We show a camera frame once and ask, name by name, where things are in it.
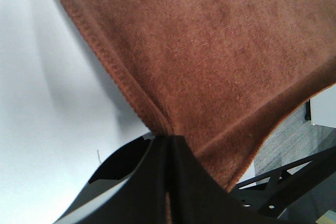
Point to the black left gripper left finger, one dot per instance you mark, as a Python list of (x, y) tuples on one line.
[(128, 187)]

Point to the brown towel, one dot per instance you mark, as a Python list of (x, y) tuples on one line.
[(221, 73)]

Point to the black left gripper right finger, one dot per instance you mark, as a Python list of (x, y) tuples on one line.
[(196, 198)]

